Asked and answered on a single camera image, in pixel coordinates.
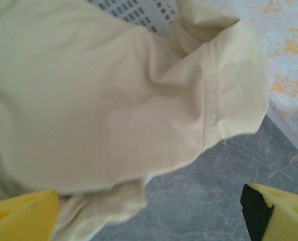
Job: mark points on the beige shorts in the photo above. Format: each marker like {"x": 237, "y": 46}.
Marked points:
{"x": 88, "y": 100}

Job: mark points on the white plastic mesh basket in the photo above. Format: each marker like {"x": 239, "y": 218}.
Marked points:
{"x": 129, "y": 12}

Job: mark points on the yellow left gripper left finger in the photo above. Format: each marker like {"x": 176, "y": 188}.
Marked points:
{"x": 18, "y": 218}

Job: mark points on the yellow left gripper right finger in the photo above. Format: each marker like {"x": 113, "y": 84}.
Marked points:
{"x": 284, "y": 216}

